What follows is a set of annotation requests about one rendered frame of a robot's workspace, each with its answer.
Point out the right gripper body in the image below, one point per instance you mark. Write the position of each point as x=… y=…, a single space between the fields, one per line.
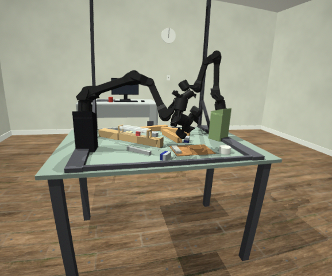
x=195 y=112

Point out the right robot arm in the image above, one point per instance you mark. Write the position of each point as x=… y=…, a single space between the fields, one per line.
x=134 y=78

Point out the brown flat board with grey clip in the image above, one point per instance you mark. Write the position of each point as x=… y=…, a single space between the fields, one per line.
x=187 y=150

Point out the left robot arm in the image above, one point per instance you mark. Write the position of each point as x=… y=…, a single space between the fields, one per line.
x=213 y=58

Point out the clear rectangular channel cover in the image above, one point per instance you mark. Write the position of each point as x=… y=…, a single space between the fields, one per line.
x=133 y=130

